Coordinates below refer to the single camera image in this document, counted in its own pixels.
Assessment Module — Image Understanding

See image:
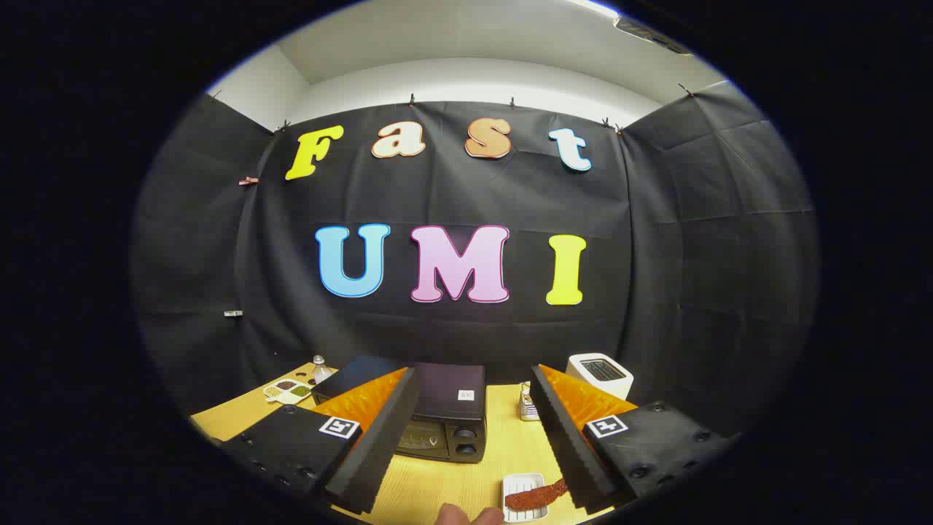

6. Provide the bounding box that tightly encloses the black backdrop cloth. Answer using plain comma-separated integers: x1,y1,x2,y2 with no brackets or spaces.
131,79,821,440

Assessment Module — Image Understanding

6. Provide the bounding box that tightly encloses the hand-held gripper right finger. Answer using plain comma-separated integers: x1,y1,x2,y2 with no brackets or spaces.
530,364,734,516

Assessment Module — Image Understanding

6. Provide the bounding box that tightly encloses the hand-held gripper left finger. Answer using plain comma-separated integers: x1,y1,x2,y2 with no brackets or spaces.
217,367,422,516

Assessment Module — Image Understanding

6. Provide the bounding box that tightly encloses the black toaster oven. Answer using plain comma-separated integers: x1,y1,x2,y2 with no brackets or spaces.
312,355,488,464

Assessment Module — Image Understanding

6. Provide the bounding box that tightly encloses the white rectangular dish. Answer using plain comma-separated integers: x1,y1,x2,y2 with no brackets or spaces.
502,472,548,524

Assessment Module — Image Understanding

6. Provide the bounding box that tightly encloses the white bread toaster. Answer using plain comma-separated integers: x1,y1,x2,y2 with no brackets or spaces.
566,353,634,401

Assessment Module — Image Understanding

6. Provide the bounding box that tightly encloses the ceiling vent fixture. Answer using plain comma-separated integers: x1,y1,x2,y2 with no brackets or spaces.
612,15,693,58

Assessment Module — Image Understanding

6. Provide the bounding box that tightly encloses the red-brown meat piece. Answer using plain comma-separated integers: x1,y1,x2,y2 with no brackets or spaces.
505,478,569,512

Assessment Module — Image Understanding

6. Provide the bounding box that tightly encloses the small striped jar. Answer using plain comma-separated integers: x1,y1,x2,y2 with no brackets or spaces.
518,381,542,422

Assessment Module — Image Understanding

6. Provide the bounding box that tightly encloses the white divided condiment plate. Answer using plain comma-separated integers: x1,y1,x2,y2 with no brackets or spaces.
262,378,313,406

